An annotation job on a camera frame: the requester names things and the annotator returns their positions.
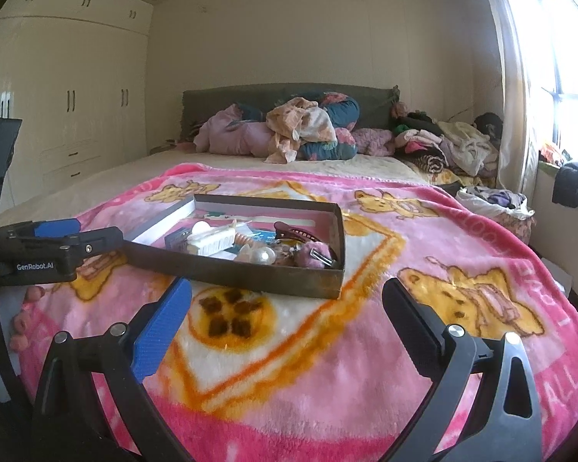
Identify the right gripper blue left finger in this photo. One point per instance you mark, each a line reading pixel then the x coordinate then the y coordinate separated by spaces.
pixel 157 324

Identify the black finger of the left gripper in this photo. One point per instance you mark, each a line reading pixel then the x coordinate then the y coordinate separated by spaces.
pixel 87 244

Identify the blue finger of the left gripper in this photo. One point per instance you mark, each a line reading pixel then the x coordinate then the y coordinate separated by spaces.
pixel 57 228

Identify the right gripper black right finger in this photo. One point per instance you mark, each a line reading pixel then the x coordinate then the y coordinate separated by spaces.
pixel 419 328

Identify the white hair clip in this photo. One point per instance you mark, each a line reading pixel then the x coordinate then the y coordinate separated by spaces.
pixel 207 240

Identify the dark red hair claw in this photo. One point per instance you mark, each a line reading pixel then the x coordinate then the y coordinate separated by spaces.
pixel 287 232

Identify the pink pompom hair clip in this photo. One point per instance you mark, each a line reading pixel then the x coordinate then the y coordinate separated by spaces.
pixel 314 255

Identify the open cardboard jewelry box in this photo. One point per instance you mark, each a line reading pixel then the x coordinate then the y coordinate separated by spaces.
pixel 160 244

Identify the person's left hand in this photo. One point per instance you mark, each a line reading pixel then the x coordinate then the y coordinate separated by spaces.
pixel 22 320

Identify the pink cartoon fleece blanket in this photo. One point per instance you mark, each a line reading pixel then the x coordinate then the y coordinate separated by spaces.
pixel 261 377

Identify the blue printed card packet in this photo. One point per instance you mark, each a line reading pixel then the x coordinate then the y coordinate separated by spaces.
pixel 262 234

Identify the pink lilac garment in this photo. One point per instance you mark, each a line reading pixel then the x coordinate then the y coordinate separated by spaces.
pixel 238 130

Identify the dark green headboard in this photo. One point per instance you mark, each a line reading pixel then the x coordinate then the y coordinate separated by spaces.
pixel 200 105

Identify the cream built-in wardrobe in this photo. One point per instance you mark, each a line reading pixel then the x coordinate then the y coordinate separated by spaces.
pixel 73 72

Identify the pile of clothes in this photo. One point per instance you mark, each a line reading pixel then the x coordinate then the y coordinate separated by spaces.
pixel 463 158

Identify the dark cloth on windowsill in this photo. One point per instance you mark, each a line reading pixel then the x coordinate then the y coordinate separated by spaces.
pixel 565 188

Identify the orange floral cloth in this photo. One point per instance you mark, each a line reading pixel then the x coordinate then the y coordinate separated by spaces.
pixel 295 123

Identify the cream window curtain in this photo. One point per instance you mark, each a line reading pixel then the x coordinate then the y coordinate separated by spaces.
pixel 527 80

